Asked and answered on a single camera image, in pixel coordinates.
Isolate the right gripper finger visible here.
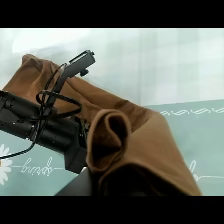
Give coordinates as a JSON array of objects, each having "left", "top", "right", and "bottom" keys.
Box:
[{"left": 54, "top": 166, "right": 100, "bottom": 197}]

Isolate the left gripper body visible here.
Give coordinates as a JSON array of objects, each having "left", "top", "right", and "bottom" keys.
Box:
[{"left": 62, "top": 117, "right": 92, "bottom": 175}]

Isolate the brown T-shirt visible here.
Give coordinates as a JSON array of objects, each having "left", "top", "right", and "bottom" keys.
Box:
[{"left": 2, "top": 53, "right": 204, "bottom": 197}]

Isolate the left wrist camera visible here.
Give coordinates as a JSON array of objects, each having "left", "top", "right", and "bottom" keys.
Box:
[{"left": 49, "top": 49, "right": 97, "bottom": 101}]

